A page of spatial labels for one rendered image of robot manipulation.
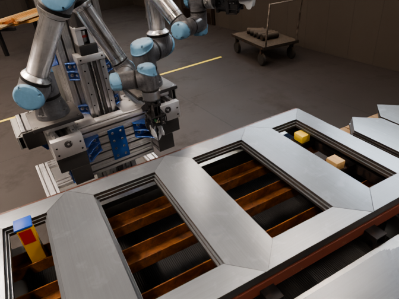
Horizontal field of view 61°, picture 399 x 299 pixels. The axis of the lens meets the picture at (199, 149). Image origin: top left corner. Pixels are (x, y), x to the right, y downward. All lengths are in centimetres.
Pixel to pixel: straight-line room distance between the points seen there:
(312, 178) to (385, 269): 40
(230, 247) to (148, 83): 73
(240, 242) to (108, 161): 95
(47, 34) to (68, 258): 79
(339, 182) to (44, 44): 121
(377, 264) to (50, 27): 135
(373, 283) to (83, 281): 85
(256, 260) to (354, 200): 44
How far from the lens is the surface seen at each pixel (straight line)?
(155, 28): 182
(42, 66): 146
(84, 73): 175
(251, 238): 114
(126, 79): 143
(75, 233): 129
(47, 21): 140
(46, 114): 166
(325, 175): 141
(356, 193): 136
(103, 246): 120
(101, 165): 183
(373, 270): 120
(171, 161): 150
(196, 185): 135
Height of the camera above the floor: 169
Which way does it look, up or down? 32 degrees down
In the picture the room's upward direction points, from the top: 6 degrees counter-clockwise
